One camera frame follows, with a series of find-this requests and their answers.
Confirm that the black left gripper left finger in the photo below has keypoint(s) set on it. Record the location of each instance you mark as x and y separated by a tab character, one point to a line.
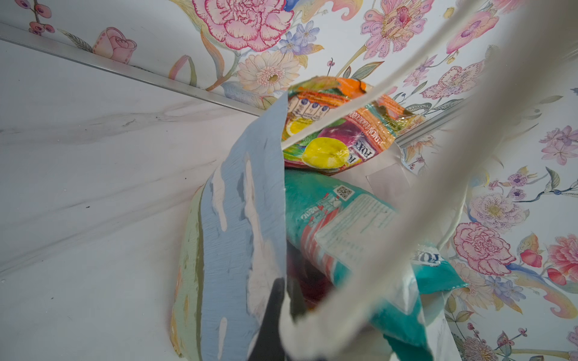
268	344

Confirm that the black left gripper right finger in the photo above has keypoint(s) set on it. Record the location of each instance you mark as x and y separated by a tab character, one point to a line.
298	306

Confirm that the purple Fox's candy packet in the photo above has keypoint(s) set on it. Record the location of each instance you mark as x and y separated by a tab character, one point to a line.
313	284

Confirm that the teal Fox's candy packet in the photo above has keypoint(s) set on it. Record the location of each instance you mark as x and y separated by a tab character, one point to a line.
336	226

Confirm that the orange Fox's fruits packet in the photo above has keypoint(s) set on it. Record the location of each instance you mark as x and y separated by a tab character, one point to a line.
349	141

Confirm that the landscape print paper bag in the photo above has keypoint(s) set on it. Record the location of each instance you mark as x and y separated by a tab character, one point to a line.
235	243

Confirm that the blue toy microphone on stand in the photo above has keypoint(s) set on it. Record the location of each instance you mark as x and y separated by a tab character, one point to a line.
480	178

